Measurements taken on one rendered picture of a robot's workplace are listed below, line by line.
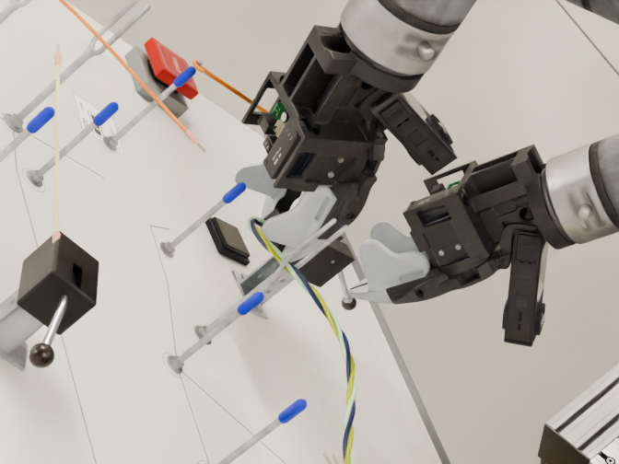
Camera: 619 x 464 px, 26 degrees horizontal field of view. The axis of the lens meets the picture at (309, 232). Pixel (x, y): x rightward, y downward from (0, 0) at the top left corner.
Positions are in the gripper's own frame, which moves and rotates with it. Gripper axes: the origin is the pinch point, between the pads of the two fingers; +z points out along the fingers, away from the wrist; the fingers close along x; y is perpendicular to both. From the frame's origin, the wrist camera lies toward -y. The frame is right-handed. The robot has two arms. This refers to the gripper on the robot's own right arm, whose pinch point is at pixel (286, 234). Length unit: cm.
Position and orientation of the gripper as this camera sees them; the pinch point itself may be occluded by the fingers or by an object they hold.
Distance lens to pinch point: 108.9
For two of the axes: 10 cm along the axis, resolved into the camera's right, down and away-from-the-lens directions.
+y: -8.1, -0.2, -5.8
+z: -4.4, 6.7, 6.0
